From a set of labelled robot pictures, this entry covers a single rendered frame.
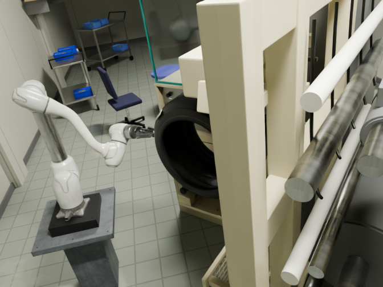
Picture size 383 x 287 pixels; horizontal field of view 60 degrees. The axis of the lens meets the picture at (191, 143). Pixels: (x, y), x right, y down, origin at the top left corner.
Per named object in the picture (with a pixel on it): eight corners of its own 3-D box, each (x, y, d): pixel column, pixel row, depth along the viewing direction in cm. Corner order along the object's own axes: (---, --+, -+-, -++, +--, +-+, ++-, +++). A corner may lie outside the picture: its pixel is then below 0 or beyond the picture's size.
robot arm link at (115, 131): (136, 126, 215) (131, 146, 212) (120, 126, 224) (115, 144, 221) (124, 121, 206) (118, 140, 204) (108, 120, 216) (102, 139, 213)
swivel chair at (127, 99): (146, 116, 504) (133, 59, 460) (148, 131, 462) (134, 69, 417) (113, 123, 501) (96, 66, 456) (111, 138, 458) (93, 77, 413)
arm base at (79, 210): (53, 222, 209) (51, 216, 207) (65, 201, 229) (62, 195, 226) (81, 220, 209) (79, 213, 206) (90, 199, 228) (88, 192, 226)
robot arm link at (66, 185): (58, 212, 209) (48, 184, 199) (58, 196, 224) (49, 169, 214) (84, 205, 213) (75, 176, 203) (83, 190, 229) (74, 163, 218)
